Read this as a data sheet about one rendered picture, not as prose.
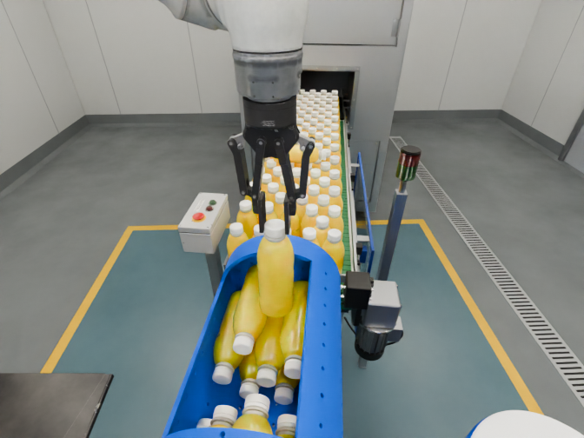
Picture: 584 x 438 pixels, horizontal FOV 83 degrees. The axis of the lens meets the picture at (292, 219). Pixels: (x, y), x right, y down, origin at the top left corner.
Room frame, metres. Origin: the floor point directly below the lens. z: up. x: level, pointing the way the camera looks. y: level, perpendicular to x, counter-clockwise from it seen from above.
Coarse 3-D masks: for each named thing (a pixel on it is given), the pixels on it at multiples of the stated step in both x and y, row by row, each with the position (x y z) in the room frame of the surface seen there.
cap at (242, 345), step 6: (240, 336) 0.38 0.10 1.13; (246, 336) 0.38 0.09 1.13; (234, 342) 0.38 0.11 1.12; (240, 342) 0.37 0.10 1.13; (246, 342) 0.37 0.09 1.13; (252, 342) 0.38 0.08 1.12; (234, 348) 0.37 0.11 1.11; (240, 348) 0.37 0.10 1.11; (246, 348) 0.37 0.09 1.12; (252, 348) 0.37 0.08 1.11; (240, 354) 0.37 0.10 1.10; (246, 354) 0.37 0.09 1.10
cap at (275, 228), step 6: (270, 222) 0.47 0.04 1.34; (276, 222) 0.47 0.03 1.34; (282, 222) 0.47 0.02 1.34; (264, 228) 0.46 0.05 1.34; (270, 228) 0.46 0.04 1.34; (276, 228) 0.46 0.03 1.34; (282, 228) 0.46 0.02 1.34; (270, 234) 0.45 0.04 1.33; (276, 234) 0.45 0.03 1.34; (282, 234) 0.45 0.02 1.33
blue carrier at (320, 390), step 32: (256, 256) 0.58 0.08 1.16; (320, 256) 0.54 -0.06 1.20; (224, 288) 0.54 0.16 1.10; (320, 288) 0.45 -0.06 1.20; (320, 320) 0.37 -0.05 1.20; (320, 352) 0.31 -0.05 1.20; (192, 384) 0.31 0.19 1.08; (320, 384) 0.26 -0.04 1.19; (192, 416) 0.27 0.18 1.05; (320, 416) 0.21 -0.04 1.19
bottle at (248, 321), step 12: (252, 276) 0.53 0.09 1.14; (252, 288) 0.49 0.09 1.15; (240, 300) 0.47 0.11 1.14; (252, 300) 0.46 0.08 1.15; (240, 312) 0.43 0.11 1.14; (252, 312) 0.43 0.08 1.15; (240, 324) 0.41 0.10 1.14; (252, 324) 0.41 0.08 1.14; (264, 324) 0.42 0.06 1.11; (252, 336) 0.39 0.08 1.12
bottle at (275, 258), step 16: (272, 240) 0.45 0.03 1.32; (288, 240) 0.46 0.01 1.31; (272, 256) 0.43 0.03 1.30; (288, 256) 0.44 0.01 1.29; (272, 272) 0.43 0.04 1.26; (288, 272) 0.44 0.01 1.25; (272, 288) 0.42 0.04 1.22; (288, 288) 0.43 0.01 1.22; (272, 304) 0.42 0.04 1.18; (288, 304) 0.43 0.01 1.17
